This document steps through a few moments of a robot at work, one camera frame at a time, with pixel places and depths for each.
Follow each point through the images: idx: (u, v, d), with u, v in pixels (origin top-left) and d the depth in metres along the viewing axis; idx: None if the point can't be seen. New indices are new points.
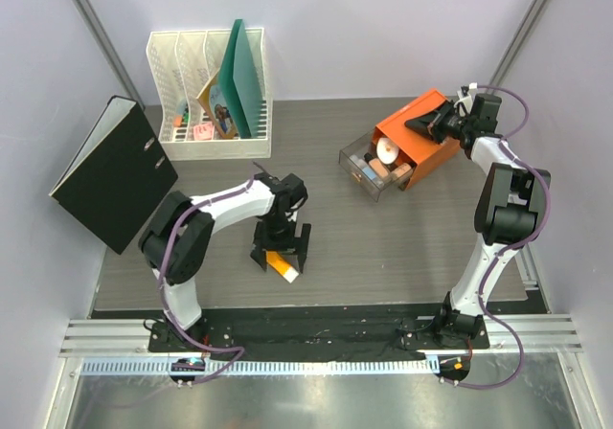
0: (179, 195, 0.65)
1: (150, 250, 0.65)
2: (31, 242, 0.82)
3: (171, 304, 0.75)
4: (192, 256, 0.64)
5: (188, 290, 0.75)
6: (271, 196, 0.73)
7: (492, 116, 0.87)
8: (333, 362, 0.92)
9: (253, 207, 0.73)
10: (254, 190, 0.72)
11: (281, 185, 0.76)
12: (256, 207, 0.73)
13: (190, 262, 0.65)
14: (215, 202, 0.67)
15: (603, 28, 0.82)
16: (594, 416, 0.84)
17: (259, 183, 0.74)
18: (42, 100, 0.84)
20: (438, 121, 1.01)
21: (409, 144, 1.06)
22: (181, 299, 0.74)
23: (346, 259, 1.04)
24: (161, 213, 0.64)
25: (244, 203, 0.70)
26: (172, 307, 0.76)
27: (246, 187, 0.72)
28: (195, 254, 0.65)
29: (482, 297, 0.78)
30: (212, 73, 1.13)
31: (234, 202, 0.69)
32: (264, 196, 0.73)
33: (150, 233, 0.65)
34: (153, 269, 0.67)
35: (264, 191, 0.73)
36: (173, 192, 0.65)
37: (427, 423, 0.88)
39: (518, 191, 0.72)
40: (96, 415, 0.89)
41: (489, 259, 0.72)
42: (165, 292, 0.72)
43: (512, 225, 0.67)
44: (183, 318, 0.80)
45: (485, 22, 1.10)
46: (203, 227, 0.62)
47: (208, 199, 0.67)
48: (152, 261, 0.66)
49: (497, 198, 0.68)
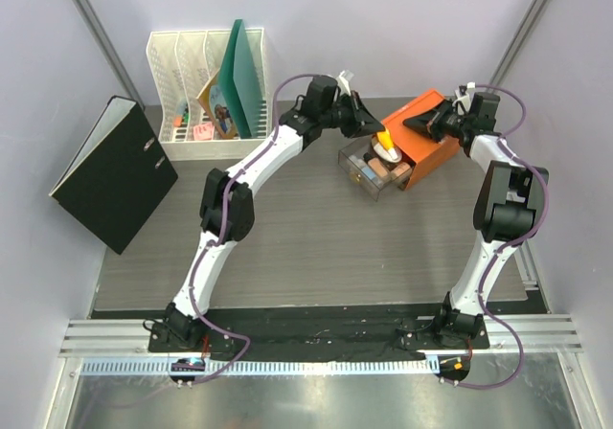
0: (217, 171, 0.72)
1: (206, 220, 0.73)
2: (31, 241, 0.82)
3: (197, 280, 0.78)
4: (244, 218, 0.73)
5: (219, 266, 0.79)
6: (299, 139, 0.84)
7: (491, 114, 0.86)
8: (333, 362, 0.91)
9: (286, 151, 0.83)
10: (281, 140, 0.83)
11: (305, 123, 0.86)
12: (287, 152, 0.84)
13: (243, 223, 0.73)
14: (249, 169, 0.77)
15: (603, 29, 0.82)
16: (595, 417, 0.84)
17: (283, 131, 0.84)
18: (42, 101, 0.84)
20: (436, 120, 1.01)
21: (408, 144, 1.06)
22: (212, 271, 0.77)
23: (346, 259, 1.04)
24: (207, 190, 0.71)
25: (277, 155, 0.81)
26: (196, 283, 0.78)
27: (274, 141, 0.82)
28: (247, 215, 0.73)
29: (482, 296, 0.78)
30: (211, 73, 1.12)
31: (264, 162, 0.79)
32: (291, 140, 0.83)
33: (205, 206, 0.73)
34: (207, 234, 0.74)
35: (291, 138, 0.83)
36: (213, 169, 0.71)
37: (427, 423, 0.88)
39: (516, 188, 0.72)
40: (96, 415, 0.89)
41: (488, 257, 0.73)
42: (201, 259, 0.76)
43: (511, 222, 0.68)
44: (202, 301, 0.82)
45: (485, 22, 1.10)
46: (247, 193, 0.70)
47: (241, 169, 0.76)
48: (209, 227, 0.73)
49: (496, 195, 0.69)
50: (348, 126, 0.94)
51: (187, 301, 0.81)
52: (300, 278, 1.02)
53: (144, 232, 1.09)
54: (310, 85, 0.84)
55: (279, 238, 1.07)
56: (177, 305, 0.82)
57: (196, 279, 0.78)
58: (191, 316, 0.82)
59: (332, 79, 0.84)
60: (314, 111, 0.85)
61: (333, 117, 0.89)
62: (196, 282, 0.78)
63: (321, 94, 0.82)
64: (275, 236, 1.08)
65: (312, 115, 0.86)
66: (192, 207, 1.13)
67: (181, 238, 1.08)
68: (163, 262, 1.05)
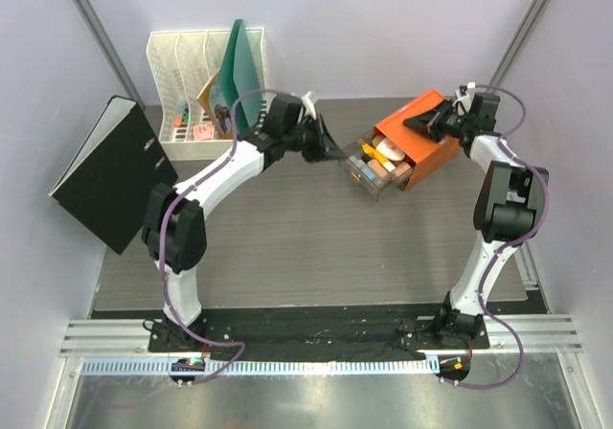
0: (162, 188, 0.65)
1: (151, 244, 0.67)
2: (31, 241, 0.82)
3: (174, 300, 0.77)
4: (193, 240, 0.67)
5: (192, 281, 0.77)
6: (260, 156, 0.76)
7: (491, 114, 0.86)
8: (333, 362, 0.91)
9: (245, 170, 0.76)
10: (238, 156, 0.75)
11: (266, 140, 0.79)
12: (247, 169, 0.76)
13: (192, 247, 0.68)
14: (200, 186, 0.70)
15: (603, 29, 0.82)
16: (595, 417, 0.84)
17: (242, 147, 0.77)
18: (42, 101, 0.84)
20: (436, 120, 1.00)
21: (408, 144, 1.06)
22: (184, 291, 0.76)
23: (345, 259, 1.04)
24: (150, 210, 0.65)
25: (232, 172, 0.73)
26: (174, 303, 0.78)
27: (231, 156, 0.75)
28: (196, 238, 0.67)
29: (482, 296, 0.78)
30: (212, 72, 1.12)
31: (218, 178, 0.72)
32: (250, 157, 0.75)
33: (149, 229, 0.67)
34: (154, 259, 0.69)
35: (251, 154, 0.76)
36: (155, 186, 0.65)
37: (427, 423, 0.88)
39: (517, 188, 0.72)
40: (96, 414, 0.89)
41: (488, 257, 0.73)
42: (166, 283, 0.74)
43: (510, 222, 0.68)
44: (186, 313, 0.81)
45: (485, 22, 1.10)
46: (196, 213, 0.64)
47: (192, 185, 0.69)
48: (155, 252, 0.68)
49: (496, 195, 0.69)
50: (311, 151, 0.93)
51: (170, 313, 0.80)
52: (300, 278, 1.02)
53: None
54: (274, 101, 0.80)
55: (279, 238, 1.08)
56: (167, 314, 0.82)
57: (171, 299, 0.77)
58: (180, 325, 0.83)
59: (297, 98, 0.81)
60: (278, 129, 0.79)
61: (297, 141, 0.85)
62: (174, 301, 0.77)
63: (285, 110, 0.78)
64: (274, 236, 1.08)
65: (275, 132, 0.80)
66: None
67: None
68: None
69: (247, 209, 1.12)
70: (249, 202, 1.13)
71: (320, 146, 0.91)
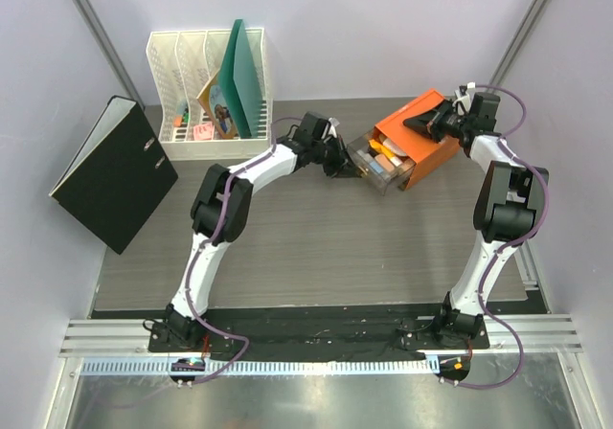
0: (219, 168, 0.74)
1: (199, 219, 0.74)
2: (31, 241, 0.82)
3: (194, 281, 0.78)
4: (240, 216, 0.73)
5: (215, 265, 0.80)
6: (293, 158, 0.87)
7: (491, 114, 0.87)
8: (333, 362, 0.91)
9: (281, 167, 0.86)
10: (279, 153, 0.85)
11: (299, 146, 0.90)
12: (283, 167, 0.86)
13: (238, 224, 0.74)
14: (250, 169, 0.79)
15: (603, 28, 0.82)
16: (595, 417, 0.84)
17: (282, 148, 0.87)
18: (42, 101, 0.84)
20: (436, 120, 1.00)
21: (408, 144, 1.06)
22: (206, 273, 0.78)
23: (346, 259, 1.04)
24: (206, 185, 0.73)
25: (273, 166, 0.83)
26: (192, 285, 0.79)
27: (272, 151, 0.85)
28: (242, 216, 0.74)
29: (482, 296, 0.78)
30: (212, 73, 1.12)
31: (265, 166, 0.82)
32: (285, 158, 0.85)
33: (200, 203, 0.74)
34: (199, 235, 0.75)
35: (288, 155, 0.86)
36: (214, 165, 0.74)
37: (427, 423, 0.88)
39: (517, 188, 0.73)
40: (96, 414, 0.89)
41: (488, 257, 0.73)
42: (195, 260, 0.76)
43: (510, 222, 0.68)
44: (198, 302, 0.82)
45: (485, 22, 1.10)
46: (248, 189, 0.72)
47: (243, 168, 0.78)
48: (202, 227, 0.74)
49: (496, 195, 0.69)
50: (330, 165, 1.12)
51: (186, 303, 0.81)
52: (300, 278, 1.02)
53: (144, 232, 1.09)
54: (305, 117, 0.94)
55: (279, 238, 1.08)
56: (175, 306, 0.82)
57: (192, 278, 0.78)
58: (190, 316, 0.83)
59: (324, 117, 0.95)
60: (307, 140, 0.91)
61: (322, 152, 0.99)
62: (192, 283, 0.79)
63: (315, 124, 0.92)
64: (274, 236, 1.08)
65: (306, 142, 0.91)
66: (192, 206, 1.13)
67: (181, 238, 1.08)
68: (163, 263, 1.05)
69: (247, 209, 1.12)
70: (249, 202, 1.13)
71: (340, 159, 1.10)
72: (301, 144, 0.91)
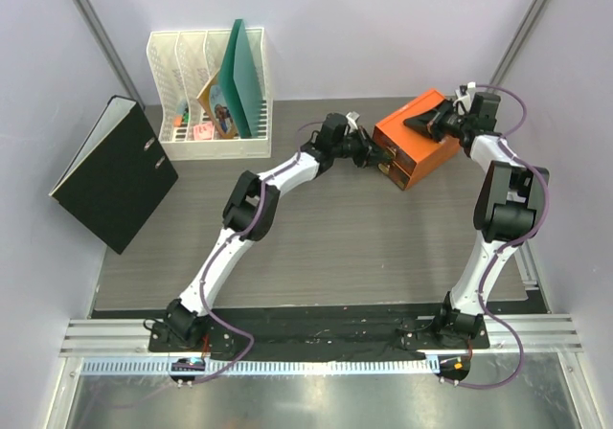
0: (250, 173, 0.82)
1: (231, 218, 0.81)
2: (31, 241, 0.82)
3: (211, 274, 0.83)
4: (268, 218, 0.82)
5: (232, 263, 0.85)
6: (316, 165, 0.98)
7: (491, 115, 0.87)
8: (333, 362, 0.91)
9: (304, 174, 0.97)
10: (303, 162, 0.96)
11: (319, 154, 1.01)
12: (305, 173, 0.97)
13: (265, 225, 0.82)
14: (277, 176, 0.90)
15: (604, 28, 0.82)
16: (595, 417, 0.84)
17: (306, 157, 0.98)
18: (42, 100, 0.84)
20: (436, 121, 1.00)
21: (407, 144, 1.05)
22: (224, 267, 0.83)
23: (346, 259, 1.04)
24: (238, 189, 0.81)
25: (297, 171, 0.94)
26: (208, 278, 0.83)
27: (297, 160, 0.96)
28: (269, 218, 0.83)
29: (482, 296, 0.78)
30: (212, 73, 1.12)
31: (290, 172, 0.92)
32: (309, 166, 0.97)
33: (232, 204, 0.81)
34: (229, 232, 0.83)
35: (311, 163, 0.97)
36: (245, 171, 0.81)
37: (427, 423, 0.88)
39: (517, 188, 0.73)
40: (96, 414, 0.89)
41: (488, 257, 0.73)
42: (218, 254, 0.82)
43: (510, 221, 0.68)
44: (210, 299, 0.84)
45: (485, 22, 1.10)
46: (277, 194, 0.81)
47: (271, 174, 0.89)
48: (233, 226, 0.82)
49: (495, 195, 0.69)
50: (357, 156, 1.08)
51: (196, 297, 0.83)
52: (300, 278, 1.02)
53: (144, 231, 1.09)
54: (324, 123, 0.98)
55: (279, 238, 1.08)
56: (184, 302, 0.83)
57: (211, 270, 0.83)
58: (196, 312, 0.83)
59: (344, 118, 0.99)
60: (328, 146, 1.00)
61: (344, 149, 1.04)
62: (209, 277, 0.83)
63: (332, 133, 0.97)
64: (274, 237, 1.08)
65: (326, 148, 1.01)
66: (192, 206, 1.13)
67: (181, 238, 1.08)
68: (163, 263, 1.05)
69: None
70: None
71: (364, 150, 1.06)
72: (322, 150, 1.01)
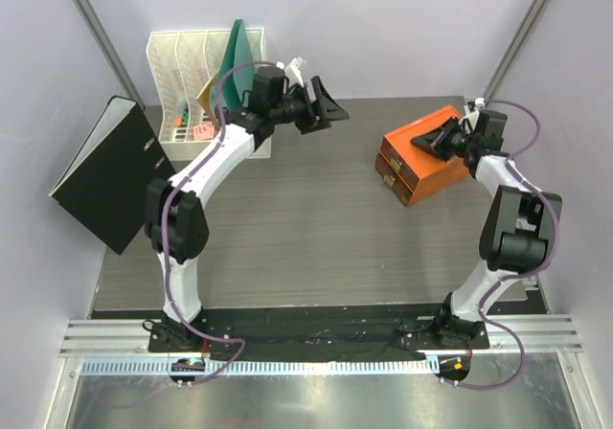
0: (156, 183, 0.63)
1: (154, 238, 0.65)
2: (30, 241, 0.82)
3: (176, 293, 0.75)
4: (195, 232, 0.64)
5: (192, 275, 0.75)
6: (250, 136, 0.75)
7: (498, 134, 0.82)
8: (333, 362, 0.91)
9: (238, 151, 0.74)
10: (229, 141, 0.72)
11: (253, 120, 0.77)
12: (239, 151, 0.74)
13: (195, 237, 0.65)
14: (194, 175, 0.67)
15: (603, 29, 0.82)
16: (595, 417, 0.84)
17: (231, 130, 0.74)
18: (42, 100, 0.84)
20: (441, 139, 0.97)
21: (412, 158, 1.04)
22: (184, 283, 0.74)
23: (346, 259, 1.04)
24: (148, 205, 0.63)
25: (226, 156, 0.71)
26: (176, 298, 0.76)
27: (220, 142, 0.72)
28: (198, 228, 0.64)
29: (482, 309, 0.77)
30: (212, 73, 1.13)
31: (216, 162, 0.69)
32: (241, 139, 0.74)
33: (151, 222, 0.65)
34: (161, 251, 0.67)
35: (241, 135, 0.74)
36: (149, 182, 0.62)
37: (427, 423, 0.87)
39: (527, 214, 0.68)
40: (96, 414, 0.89)
41: (492, 282, 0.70)
42: (169, 279, 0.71)
43: (522, 254, 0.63)
44: (186, 309, 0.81)
45: (484, 22, 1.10)
46: (194, 202, 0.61)
47: (187, 175, 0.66)
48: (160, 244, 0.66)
49: (504, 223, 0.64)
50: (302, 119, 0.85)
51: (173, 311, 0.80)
52: (300, 278, 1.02)
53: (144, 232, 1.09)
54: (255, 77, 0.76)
55: (278, 238, 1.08)
56: (168, 313, 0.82)
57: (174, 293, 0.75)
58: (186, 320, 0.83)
59: (277, 69, 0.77)
60: (263, 105, 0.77)
61: (285, 113, 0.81)
62: (176, 295, 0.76)
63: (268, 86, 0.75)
64: (274, 237, 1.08)
65: (261, 109, 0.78)
66: None
67: None
68: None
69: (246, 208, 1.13)
70: (244, 202, 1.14)
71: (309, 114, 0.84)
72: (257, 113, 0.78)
